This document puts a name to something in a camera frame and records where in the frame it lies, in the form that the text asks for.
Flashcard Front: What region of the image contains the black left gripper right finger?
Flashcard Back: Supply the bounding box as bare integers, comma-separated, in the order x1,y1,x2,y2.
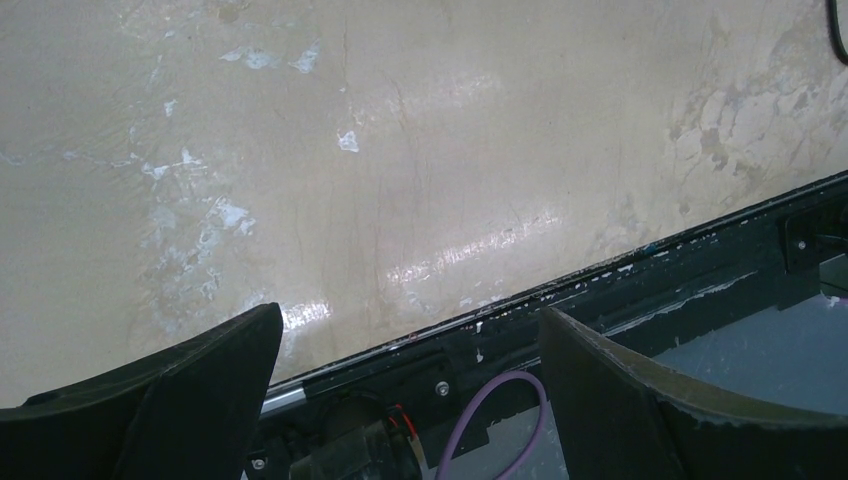
538,308,847,479

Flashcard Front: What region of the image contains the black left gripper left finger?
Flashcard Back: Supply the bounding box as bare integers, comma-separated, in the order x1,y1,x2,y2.
1,303,283,479

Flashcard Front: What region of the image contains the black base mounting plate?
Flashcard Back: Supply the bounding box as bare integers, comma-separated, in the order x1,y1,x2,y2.
243,173,847,479

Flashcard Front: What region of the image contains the black cable on table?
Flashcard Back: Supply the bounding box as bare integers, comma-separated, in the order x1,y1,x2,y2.
825,0,848,66

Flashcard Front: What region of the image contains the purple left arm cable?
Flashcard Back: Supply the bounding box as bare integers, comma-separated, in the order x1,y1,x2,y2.
433,370,549,480

